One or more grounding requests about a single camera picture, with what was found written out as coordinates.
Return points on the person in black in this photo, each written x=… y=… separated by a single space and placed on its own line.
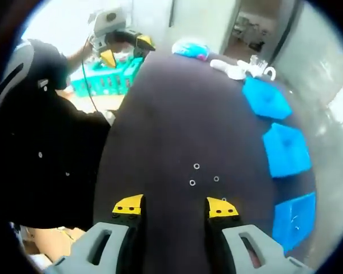
x=45 y=148

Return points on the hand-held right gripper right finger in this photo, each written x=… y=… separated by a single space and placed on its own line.
x=271 y=254

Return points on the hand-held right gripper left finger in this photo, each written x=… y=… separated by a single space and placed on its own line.
x=85 y=251

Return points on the blue plastic bin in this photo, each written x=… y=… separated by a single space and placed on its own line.
x=294 y=222
x=267 y=98
x=287 y=151

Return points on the blue white tissue pack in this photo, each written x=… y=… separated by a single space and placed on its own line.
x=191 y=50

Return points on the white chest device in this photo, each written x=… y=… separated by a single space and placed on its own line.
x=17 y=62

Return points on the teal plastic crate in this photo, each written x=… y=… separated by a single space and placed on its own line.
x=108 y=78

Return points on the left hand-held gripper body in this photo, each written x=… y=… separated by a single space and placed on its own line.
x=105 y=24

